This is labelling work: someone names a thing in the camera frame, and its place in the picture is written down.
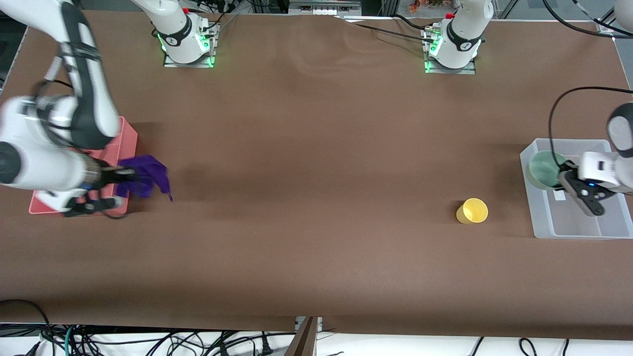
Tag black looped floor cable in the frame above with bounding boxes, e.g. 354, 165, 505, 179
0, 299, 56, 356

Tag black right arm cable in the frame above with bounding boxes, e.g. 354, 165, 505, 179
30, 79, 80, 149

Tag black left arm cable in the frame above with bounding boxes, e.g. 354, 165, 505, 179
542, 0, 633, 171

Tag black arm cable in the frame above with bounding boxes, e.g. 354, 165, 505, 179
30, 79, 80, 149
542, 0, 633, 171

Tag brown table cover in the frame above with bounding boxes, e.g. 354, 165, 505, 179
0, 9, 633, 341

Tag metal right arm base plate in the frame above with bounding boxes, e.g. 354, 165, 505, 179
163, 22, 217, 68

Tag pink plastic bin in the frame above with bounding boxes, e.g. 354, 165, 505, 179
29, 116, 138, 217

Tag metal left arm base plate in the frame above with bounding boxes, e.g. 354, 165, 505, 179
424, 27, 476, 75

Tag green bowl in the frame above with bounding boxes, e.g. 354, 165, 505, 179
528, 151, 569, 191

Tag black cable on table cover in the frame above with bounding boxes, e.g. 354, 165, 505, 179
334, 14, 438, 45

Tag purple cloth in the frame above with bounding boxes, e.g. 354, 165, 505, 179
118, 155, 173, 202

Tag yellow cup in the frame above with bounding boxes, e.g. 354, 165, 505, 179
455, 198, 489, 224

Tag grey table frame post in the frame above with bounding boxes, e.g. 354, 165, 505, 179
286, 316, 321, 356

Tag clear plastic bin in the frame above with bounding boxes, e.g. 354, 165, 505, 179
519, 138, 633, 240

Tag tangled black floor cables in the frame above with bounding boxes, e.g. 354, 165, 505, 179
74, 329, 297, 356

